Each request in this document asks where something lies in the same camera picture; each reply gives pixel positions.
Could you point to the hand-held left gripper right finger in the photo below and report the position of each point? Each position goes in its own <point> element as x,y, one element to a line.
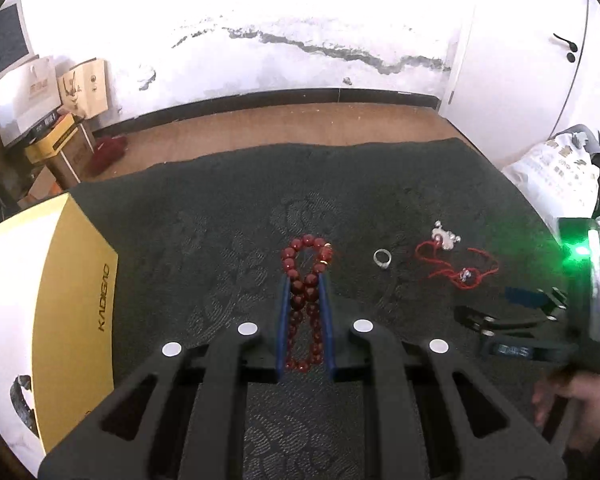
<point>327,320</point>

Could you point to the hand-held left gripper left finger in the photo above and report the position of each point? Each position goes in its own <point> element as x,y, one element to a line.
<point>282,320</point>

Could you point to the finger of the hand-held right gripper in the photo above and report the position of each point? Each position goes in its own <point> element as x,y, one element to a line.
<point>525,296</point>
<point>480,319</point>

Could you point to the person's right hand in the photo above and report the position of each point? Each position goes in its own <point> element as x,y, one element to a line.
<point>587,400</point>

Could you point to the dark green patterned cloth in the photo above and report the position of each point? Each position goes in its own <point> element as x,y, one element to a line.
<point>205,240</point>

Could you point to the white printed plastic bag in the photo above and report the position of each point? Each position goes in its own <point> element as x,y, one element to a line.
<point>555,175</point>

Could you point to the yellow and white box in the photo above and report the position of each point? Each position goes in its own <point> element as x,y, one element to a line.
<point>75,310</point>

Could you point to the white door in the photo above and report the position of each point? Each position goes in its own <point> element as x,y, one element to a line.
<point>510,60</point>

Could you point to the dark red cloth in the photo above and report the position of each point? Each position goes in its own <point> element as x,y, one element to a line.
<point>107,155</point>

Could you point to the brown cardboard box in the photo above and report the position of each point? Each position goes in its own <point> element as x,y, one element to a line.
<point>75,157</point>

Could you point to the yellow carton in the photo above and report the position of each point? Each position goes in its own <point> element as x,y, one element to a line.
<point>50,142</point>

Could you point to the beige paper bag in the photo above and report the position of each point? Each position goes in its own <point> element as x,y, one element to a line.
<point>85,90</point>

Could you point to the computer monitor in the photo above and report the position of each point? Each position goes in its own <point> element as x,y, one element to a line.
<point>7,42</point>

